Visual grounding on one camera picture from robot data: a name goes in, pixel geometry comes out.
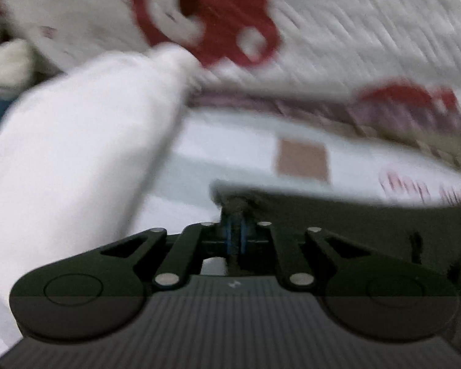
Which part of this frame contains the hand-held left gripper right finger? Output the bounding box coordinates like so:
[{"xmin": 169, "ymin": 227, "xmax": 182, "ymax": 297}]
[{"xmin": 238, "ymin": 219, "xmax": 371, "ymax": 290}]

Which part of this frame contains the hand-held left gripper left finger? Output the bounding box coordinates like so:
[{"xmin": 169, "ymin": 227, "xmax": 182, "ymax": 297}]
[{"xmin": 100, "ymin": 217, "xmax": 232, "ymax": 291}]

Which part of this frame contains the dark grey garment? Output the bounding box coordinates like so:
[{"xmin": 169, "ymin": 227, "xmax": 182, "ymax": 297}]
[{"xmin": 209, "ymin": 180, "xmax": 461, "ymax": 354}]

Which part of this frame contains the white checked bed sheet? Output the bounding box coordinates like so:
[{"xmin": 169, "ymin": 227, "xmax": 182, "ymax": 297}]
[{"xmin": 127, "ymin": 109, "xmax": 461, "ymax": 239}]

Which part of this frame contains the white cloth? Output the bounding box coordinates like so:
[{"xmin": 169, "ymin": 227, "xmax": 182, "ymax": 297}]
[{"xmin": 0, "ymin": 44, "xmax": 200, "ymax": 358}]

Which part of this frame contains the white quilt with red bears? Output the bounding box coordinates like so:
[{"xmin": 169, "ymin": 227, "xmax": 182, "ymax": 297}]
[{"xmin": 0, "ymin": 0, "xmax": 461, "ymax": 143}]

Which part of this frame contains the cream plush toy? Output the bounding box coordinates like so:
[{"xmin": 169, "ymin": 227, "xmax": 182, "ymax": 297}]
[{"xmin": 0, "ymin": 15, "xmax": 37, "ymax": 93}]

